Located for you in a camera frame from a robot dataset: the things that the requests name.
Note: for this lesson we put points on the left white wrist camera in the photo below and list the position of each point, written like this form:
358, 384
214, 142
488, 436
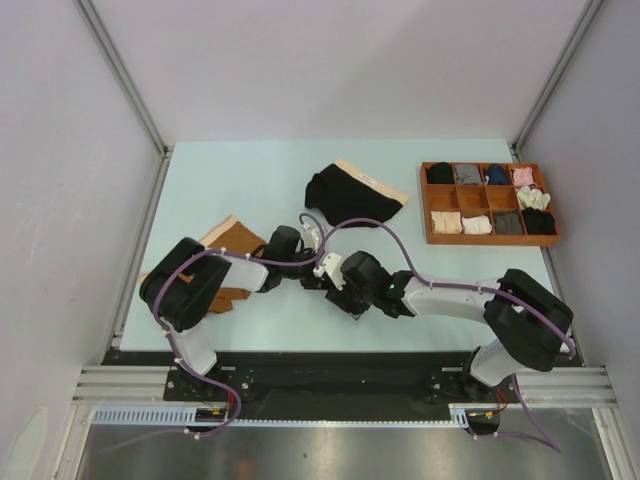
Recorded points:
313, 238

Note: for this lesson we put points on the rolled navy garment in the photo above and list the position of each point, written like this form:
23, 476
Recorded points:
496, 175

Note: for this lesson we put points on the rolled dark grey garment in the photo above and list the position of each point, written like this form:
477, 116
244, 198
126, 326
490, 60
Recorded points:
507, 223

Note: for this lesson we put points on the aluminium frame post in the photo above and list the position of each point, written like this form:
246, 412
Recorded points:
115, 62
560, 67

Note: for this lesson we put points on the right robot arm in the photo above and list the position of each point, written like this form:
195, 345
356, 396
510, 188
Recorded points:
530, 324

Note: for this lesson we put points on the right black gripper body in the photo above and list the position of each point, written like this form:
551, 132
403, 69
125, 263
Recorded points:
351, 299

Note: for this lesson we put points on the wooden compartment tray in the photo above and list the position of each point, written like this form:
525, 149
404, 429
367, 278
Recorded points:
475, 200

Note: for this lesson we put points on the rolled black garment front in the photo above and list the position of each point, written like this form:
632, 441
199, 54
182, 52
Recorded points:
539, 222

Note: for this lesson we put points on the brown boxer underwear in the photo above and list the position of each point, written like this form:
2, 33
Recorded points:
197, 278

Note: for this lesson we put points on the rolled pink garment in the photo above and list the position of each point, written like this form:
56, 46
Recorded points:
523, 176

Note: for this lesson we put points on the black underwear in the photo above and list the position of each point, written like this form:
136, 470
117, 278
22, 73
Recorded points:
343, 192

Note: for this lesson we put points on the rolled grey striped garment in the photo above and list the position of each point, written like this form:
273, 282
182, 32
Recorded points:
468, 174

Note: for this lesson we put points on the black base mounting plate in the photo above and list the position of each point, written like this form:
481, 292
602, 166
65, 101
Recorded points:
336, 383

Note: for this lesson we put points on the rolled white garment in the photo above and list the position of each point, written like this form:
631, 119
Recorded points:
477, 225

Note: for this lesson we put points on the right aluminium frame post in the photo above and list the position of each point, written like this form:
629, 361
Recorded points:
560, 67

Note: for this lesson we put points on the rolled black garment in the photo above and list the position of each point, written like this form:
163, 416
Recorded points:
539, 222
440, 173

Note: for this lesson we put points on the left aluminium frame post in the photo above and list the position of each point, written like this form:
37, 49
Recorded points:
115, 62

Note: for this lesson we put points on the rolled cream garment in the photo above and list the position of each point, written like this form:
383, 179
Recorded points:
532, 198

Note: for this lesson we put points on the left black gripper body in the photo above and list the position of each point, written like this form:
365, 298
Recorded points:
302, 272

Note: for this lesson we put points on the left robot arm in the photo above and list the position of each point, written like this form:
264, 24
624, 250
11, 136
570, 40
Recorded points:
192, 350

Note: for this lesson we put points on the rolled beige garment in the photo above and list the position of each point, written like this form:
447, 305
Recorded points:
446, 222

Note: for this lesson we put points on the white slotted cable duct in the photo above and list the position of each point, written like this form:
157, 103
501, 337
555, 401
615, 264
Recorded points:
437, 416

